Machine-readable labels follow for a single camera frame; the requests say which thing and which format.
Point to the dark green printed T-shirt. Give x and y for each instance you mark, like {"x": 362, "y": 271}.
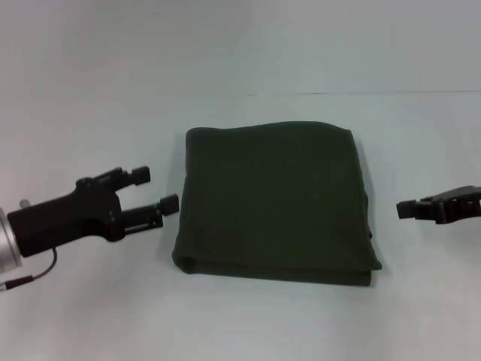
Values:
{"x": 270, "y": 199}

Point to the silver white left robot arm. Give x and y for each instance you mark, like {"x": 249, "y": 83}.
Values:
{"x": 8, "y": 244}

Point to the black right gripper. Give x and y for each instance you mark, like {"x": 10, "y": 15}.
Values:
{"x": 460, "y": 205}

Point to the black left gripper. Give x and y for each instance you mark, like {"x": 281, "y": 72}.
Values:
{"x": 67, "y": 222}

